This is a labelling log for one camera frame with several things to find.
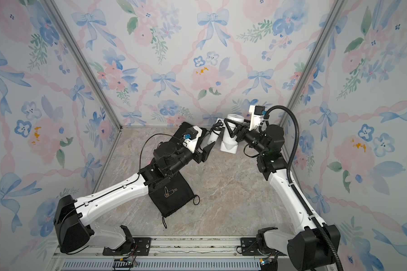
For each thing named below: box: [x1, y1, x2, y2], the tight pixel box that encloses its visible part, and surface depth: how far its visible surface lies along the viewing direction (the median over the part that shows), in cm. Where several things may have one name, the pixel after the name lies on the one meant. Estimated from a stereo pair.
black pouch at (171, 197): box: [148, 171, 201, 229], surface depth 88 cm
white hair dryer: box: [207, 113, 245, 155], surface depth 69 cm
